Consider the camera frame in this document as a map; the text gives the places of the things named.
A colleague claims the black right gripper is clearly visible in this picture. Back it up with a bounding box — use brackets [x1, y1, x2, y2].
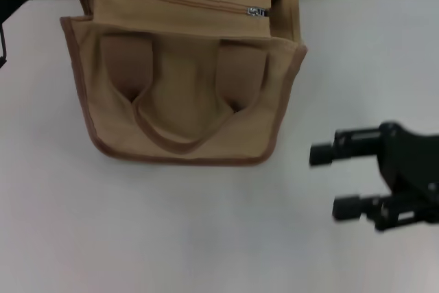
[309, 121, 439, 233]

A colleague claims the khaki canvas food bag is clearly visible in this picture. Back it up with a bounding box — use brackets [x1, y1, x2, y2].
[60, 0, 309, 167]

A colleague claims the silver metal zipper pull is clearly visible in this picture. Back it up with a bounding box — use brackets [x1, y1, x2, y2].
[246, 5, 274, 19]

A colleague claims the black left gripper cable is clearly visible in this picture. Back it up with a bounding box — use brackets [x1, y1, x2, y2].
[0, 20, 8, 68]

